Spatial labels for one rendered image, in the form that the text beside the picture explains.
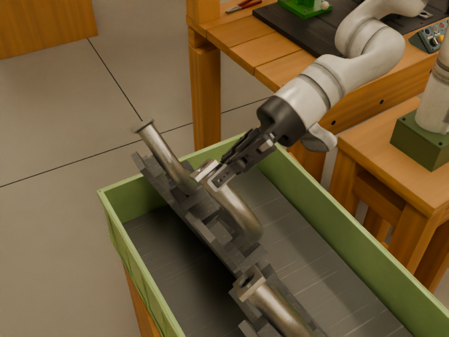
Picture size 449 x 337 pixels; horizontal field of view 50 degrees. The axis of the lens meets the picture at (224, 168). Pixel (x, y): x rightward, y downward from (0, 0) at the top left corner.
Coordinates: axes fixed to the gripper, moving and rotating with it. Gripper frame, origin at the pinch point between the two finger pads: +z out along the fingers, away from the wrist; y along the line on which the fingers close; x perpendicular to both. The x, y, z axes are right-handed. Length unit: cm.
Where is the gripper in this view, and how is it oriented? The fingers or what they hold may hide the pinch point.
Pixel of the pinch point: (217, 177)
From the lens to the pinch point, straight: 70.1
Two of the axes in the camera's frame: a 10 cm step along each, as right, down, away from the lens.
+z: -7.4, 6.6, -1.3
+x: 6.4, 7.5, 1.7
